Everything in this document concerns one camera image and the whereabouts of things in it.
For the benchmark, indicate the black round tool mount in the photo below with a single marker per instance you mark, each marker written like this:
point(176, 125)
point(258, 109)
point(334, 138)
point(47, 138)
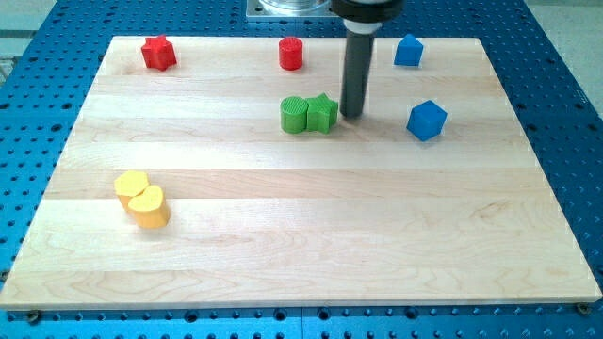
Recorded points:
point(367, 12)

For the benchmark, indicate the yellow heart block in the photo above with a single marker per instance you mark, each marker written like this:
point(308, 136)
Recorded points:
point(149, 209)

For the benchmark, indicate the blue cube block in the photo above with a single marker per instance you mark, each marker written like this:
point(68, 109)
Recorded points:
point(426, 120)

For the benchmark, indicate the red star block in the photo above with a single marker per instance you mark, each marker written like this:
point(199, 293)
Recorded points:
point(158, 53)

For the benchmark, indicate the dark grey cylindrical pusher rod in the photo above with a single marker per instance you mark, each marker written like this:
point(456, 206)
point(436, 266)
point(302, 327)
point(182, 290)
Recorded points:
point(357, 59)

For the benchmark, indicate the light wooden board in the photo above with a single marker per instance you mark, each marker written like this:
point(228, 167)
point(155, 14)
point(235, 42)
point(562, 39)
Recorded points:
point(365, 215)

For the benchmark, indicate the red cylinder block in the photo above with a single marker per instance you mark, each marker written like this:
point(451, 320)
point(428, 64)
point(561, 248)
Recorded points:
point(290, 53)

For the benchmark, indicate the yellow hexagon block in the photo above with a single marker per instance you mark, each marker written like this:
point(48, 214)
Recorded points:
point(129, 185)

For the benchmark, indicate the green star block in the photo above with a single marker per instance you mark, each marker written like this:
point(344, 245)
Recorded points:
point(321, 113)

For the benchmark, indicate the blue perforated metal table plate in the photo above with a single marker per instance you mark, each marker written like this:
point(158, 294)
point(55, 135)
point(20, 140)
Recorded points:
point(45, 90)

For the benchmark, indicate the green cylinder block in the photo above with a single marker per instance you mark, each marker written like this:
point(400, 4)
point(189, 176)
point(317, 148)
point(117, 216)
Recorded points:
point(293, 111)

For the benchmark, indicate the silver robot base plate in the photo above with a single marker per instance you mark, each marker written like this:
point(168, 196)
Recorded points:
point(272, 9)

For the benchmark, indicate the blue pentagon block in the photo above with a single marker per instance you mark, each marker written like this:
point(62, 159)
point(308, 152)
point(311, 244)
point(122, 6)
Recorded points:
point(409, 51)

